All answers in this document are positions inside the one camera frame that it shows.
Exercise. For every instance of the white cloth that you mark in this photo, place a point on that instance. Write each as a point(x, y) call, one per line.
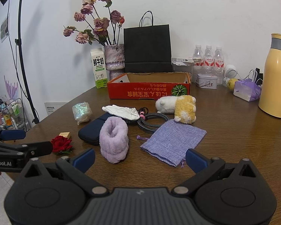
point(121, 112)

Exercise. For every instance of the purple tissue pack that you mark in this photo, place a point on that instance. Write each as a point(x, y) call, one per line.
point(245, 91)

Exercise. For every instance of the purple ceramic vase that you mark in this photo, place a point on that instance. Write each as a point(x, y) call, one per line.
point(113, 58)

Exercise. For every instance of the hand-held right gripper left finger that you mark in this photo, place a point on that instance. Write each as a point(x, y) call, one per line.
point(85, 160)

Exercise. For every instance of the navy blue case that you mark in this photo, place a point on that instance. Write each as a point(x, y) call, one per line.
point(91, 131)

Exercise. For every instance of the metal storage rack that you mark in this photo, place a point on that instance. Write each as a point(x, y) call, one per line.
point(14, 112)

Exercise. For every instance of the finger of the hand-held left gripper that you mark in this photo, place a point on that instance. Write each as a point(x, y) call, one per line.
point(38, 148)
point(13, 134)

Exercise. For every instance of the red rose flower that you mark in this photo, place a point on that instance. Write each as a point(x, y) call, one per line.
point(60, 144)

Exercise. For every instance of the dried pink rose bouquet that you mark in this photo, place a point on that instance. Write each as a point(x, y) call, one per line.
point(100, 23)

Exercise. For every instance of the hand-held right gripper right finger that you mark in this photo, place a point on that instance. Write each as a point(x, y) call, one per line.
point(196, 160)

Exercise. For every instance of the small white fan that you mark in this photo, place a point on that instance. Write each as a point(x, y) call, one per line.
point(230, 71)

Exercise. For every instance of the yellow thermos jug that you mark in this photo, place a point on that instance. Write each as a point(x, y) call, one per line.
point(274, 79)

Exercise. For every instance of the purple linen pouch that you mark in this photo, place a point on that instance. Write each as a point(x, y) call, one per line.
point(171, 140)

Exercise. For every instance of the clear plastic container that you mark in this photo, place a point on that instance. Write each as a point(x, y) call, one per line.
point(182, 70)

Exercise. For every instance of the silver tin box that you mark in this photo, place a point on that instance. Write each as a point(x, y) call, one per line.
point(206, 82)

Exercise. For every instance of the black charger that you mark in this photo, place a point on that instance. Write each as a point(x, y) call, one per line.
point(258, 73)

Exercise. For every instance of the black light stand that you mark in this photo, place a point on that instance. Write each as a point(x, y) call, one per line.
point(20, 28)

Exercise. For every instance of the iridescent wrapped bundle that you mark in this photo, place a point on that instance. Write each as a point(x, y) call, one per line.
point(82, 112)

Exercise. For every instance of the yellow plush toy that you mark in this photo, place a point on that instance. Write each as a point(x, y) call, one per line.
point(185, 109)

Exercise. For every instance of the white green milk carton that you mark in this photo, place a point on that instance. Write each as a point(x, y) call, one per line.
point(98, 68)

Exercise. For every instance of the white orange flat carton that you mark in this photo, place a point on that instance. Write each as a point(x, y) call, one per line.
point(199, 62)

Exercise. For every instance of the clear water bottle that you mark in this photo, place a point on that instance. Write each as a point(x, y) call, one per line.
point(208, 51)
point(219, 61)
point(197, 70)

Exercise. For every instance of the small wooden block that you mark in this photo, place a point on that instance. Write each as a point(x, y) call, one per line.
point(65, 135)

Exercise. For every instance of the wall poster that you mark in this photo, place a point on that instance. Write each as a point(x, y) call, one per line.
point(4, 29)

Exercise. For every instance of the black paper bag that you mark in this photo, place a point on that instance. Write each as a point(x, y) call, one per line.
point(147, 49)

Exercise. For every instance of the purple fuzzy slipper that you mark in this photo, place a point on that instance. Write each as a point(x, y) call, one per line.
point(114, 145)

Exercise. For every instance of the red cardboard box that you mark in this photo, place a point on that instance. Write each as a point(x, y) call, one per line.
point(135, 90)

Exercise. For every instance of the white plush toy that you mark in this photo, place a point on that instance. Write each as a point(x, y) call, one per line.
point(165, 104)

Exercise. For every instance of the purple flower wall sticker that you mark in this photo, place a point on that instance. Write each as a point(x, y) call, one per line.
point(10, 88)

